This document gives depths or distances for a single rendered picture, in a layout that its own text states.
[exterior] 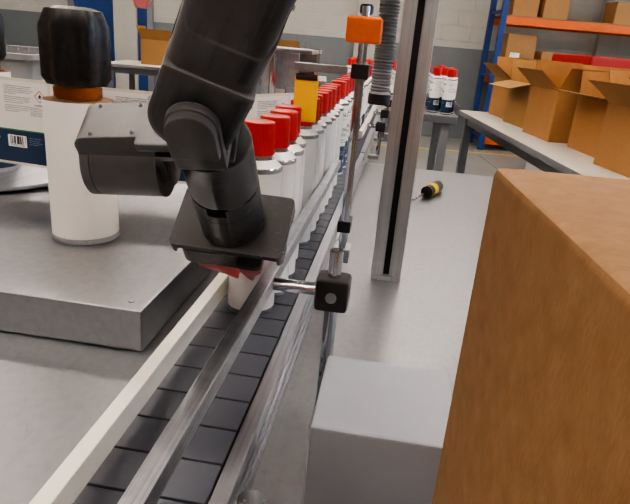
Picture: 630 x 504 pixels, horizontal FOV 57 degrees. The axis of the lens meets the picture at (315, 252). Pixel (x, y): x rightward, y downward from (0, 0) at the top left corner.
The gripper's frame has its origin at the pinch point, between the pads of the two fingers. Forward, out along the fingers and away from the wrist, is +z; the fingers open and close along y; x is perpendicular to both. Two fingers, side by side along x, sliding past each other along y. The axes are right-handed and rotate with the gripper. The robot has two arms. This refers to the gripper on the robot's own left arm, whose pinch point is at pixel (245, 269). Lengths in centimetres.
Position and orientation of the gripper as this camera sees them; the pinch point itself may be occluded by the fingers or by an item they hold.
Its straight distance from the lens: 60.2
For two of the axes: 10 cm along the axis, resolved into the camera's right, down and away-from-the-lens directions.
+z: 0.2, 5.1, 8.6
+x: -1.7, 8.5, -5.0
